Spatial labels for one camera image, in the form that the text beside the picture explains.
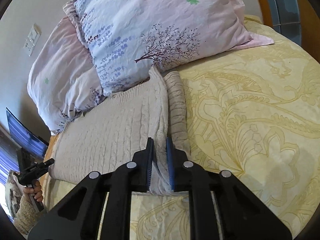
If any beige cable-knit sweater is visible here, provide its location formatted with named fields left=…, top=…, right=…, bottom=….
left=49, top=68, right=190, bottom=196

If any beige knit sleeve forearm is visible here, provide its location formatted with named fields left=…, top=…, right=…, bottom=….
left=13, top=196, right=47, bottom=238

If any person's left hand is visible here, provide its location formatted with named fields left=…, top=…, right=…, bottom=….
left=23, top=180, right=43, bottom=203

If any dark monitor screen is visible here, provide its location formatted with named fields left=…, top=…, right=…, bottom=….
left=6, top=108, right=49, bottom=160

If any pink floral back pillow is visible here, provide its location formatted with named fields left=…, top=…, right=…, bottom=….
left=27, top=17, right=105, bottom=135

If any pink floral pillow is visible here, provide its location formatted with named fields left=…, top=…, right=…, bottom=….
left=27, top=17, right=105, bottom=135
left=63, top=0, right=273, bottom=96

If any yellow patterned bed sheet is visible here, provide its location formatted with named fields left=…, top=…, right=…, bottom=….
left=42, top=16, right=319, bottom=239

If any pink floral front pillow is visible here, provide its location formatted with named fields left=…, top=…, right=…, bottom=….
left=63, top=0, right=273, bottom=96

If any wooden headboard with dark panel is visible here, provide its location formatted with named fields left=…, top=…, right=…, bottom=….
left=258, top=0, right=319, bottom=61

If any white wall switch plate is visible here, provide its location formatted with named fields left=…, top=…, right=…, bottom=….
left=23, top=23, right=41, bottom=56

